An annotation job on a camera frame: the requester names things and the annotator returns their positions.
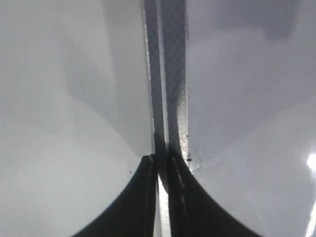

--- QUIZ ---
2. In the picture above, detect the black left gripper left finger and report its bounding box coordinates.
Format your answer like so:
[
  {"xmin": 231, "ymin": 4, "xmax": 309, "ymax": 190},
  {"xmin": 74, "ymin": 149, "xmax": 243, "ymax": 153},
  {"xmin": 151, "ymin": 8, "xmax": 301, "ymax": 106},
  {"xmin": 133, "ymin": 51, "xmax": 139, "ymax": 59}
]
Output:
[{"xmin": 74, "ymin": 155, "xmax": 157, "ymax": 237}]

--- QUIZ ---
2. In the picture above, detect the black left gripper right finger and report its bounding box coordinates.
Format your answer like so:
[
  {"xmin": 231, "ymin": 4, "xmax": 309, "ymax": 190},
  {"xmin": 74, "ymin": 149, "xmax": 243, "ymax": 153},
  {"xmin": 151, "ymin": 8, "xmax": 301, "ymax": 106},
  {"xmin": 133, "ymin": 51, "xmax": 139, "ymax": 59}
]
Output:
[{"xmin": 166, "ymin": 146, "xmax": 258, "ymax": 237}]

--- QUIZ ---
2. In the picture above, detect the white magnetic whiteboard grey frame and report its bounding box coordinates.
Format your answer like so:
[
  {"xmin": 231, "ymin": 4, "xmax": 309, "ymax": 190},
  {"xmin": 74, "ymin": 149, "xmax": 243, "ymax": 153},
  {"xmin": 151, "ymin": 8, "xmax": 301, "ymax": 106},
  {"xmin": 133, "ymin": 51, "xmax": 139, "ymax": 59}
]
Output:
[{"xmin": 144, "ymin": 0, "xmax": 316, "ymax": 237}]

